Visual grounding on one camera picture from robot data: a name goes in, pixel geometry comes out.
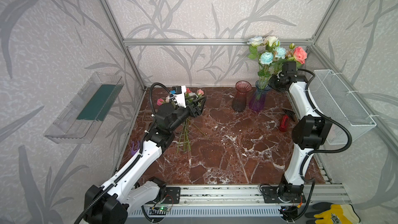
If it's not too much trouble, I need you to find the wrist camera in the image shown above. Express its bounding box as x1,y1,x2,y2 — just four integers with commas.
170,86,187,108
281,61,297,77

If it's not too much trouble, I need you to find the yellow work glove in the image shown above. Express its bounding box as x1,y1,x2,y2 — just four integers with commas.
305,202,361,224

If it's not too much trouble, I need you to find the teal peony spray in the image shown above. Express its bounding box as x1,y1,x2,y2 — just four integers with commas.
258,47,287,90

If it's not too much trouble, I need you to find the purple pink garden rake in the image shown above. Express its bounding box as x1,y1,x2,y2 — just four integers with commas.
130,141,140,156

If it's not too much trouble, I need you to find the white blue rose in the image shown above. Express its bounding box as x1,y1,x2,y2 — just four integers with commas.
247,36,264,60

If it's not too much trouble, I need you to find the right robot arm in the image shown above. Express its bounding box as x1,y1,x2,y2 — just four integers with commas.
270,68,352,203

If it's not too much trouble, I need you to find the blue purple glass vase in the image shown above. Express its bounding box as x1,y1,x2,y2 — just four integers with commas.
249,80,271,112

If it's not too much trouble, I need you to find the red glass vase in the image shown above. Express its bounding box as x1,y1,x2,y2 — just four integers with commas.
232,80,252,112

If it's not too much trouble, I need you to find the red spray bottle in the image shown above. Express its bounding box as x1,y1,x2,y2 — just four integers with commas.
278,108,299,132

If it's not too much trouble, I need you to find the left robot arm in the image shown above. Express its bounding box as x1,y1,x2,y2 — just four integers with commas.
75,83,206,224

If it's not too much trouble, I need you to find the coral pink rose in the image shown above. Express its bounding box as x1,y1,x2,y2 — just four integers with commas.
287,46,307,68

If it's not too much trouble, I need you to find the flower bunch on table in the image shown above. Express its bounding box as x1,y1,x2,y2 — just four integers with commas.
155,87,205,152

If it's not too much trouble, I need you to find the clear plastic tray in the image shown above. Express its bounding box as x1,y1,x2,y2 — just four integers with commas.
44,72,124,144

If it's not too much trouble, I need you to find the white wire basket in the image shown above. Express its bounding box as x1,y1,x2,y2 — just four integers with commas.
309,69,377,141

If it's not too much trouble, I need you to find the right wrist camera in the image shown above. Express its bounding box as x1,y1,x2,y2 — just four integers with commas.
281,61,297,77

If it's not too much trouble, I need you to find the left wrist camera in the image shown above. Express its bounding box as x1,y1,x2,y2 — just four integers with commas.
170,86,187,108

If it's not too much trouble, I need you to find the brown slotted scoop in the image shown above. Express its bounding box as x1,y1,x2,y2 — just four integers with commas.
143,110,153,131

